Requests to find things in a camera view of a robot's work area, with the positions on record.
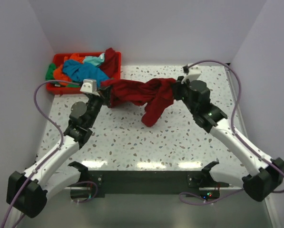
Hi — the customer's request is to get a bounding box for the dark red t shirt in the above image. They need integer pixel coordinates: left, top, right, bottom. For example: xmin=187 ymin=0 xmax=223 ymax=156
xmin=99 ymin=48 xmax=176 ymax=127

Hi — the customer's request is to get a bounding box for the light teal t shirt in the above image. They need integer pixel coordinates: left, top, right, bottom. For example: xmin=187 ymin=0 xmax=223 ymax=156
xmin=83 ymin=53 xmax=105 ymax=67

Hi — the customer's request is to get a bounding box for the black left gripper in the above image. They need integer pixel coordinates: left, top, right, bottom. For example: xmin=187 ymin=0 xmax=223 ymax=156
xmin=87 ymin=85 xmax=112 ymax=128

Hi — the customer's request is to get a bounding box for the red plastic bin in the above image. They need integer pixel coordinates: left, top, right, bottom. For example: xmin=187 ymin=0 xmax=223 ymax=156
xmin=45 ymin=48 xmax=121 ymax=95

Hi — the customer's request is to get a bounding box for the orange t shirt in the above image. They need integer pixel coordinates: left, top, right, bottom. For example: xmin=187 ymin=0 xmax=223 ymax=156
xmin=53 ymin=53 xmax=85 ymax=86

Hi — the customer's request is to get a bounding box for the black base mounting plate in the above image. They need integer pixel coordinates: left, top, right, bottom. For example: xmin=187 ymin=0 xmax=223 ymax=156
xmin=69 ymin=170 xmax=230 ymax=199

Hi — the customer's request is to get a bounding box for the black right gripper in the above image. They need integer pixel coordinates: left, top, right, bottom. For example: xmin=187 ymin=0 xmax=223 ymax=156
xmin=171 ymin=76 xmax=197 ymax=114

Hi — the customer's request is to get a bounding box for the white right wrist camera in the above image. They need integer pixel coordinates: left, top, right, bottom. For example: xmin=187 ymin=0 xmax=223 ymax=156
xmin=181 ymin=65 xmax=202 ymax=84

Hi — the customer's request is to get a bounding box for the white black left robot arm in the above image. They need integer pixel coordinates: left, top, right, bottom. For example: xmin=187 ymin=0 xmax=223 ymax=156
xmin=7 ymin=86 xmax=111 ymax=218

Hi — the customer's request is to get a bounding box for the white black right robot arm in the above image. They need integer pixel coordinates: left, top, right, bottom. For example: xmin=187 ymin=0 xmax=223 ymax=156
xmin=172 ymin=76 xmax=284 ymax=202

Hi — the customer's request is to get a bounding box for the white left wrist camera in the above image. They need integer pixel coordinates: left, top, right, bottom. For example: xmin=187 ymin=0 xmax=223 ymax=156
xmin=80 ymin=79 xmax=97 ymax=94

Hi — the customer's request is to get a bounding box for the blue t shirt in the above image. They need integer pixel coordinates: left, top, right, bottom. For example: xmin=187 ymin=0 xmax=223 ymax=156
xmin=62 ymin=59 xmax=109 ymax=85

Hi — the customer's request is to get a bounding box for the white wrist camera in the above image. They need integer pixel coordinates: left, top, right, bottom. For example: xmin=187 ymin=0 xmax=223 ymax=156
xmin=181 ymin=65 xmax=202 ymax=84
xmin=80 ymin=79 xmax=97 ymax=94

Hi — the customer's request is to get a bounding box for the green t shirt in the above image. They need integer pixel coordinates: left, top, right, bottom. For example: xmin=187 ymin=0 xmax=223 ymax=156
xmin=45 ymin=63 xmax=79 ymax=87

